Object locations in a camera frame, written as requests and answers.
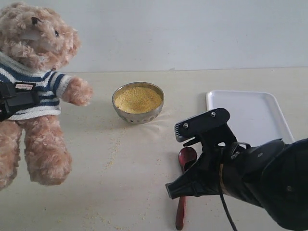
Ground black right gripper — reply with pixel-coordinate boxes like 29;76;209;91
166;129;243;199

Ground dark red wooden spoon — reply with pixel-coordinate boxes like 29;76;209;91
175;147;197;231

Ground teddy bear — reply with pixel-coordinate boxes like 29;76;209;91
0;2;93;189

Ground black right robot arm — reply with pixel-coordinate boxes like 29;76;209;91
166;130;308;231

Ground white plastic tray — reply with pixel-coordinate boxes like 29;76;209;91
206;90;295;146

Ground steel bowl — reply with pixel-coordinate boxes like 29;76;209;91
112;82;164;124

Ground yellow millet grains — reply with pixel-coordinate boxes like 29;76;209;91
115;87;162;114

